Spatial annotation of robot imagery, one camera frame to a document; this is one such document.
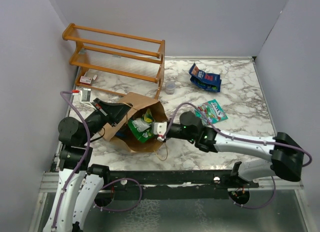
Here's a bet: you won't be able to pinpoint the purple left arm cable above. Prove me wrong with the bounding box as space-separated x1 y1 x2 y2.
51 89 104 230

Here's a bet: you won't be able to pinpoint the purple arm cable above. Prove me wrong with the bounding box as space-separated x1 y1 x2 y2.
159 102 313 210
51 89 104 230

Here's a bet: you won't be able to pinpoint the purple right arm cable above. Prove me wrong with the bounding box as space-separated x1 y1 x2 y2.
159 102 313 210

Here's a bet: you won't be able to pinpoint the blue red chips bag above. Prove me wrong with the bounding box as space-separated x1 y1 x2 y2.
188 63 222 87

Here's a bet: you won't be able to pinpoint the red white snack packets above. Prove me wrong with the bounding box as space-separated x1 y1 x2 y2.
194 99 228 126

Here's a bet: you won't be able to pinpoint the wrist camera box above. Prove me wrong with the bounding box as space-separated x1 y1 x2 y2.
80 87 92 103
151 121 168 142

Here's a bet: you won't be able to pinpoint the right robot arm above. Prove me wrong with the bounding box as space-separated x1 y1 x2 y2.
165 111 304 188

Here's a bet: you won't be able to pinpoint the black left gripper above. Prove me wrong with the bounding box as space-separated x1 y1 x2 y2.
81 97 134 144

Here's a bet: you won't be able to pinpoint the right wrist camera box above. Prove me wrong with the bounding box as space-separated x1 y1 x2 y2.
151 121 168 142

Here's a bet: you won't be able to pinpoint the blue green chips bag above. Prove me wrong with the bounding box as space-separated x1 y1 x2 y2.
190 77 222 93

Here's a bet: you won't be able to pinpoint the small clear plastic jar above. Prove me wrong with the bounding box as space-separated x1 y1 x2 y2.
165 80 176 95

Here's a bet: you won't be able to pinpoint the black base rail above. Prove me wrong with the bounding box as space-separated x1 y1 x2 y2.
86 164 259 201

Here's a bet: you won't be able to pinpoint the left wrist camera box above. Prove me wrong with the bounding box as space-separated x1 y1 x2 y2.
80 87 92 103

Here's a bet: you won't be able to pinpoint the brown paper bag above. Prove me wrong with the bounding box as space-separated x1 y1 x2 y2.
100 92 168 153

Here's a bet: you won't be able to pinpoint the green snack packet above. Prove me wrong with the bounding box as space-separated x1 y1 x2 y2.
128 108 155 143

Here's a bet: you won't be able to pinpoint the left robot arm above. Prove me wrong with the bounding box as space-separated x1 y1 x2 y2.
43 98 132 232

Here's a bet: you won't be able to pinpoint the white red small card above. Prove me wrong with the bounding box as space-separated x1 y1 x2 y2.
79 73 98 85

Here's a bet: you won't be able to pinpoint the orange wooden shelf rack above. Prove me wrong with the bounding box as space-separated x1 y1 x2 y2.
62 23 166 99

